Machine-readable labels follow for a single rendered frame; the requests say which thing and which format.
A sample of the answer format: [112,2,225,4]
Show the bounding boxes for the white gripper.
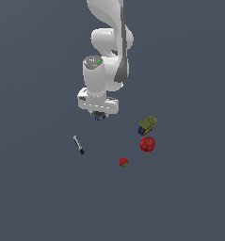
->
[76,87,120,121]

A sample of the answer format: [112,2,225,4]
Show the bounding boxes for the grey marker with black tip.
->
[72,135,86,155]

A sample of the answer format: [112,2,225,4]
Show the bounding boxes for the olive and blue tin can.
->
[137,115,158,137]

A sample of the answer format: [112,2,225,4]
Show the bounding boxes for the red strawberry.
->
[119,156,129,169]

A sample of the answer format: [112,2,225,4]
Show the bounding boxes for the red apple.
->
[139,136,156,153]

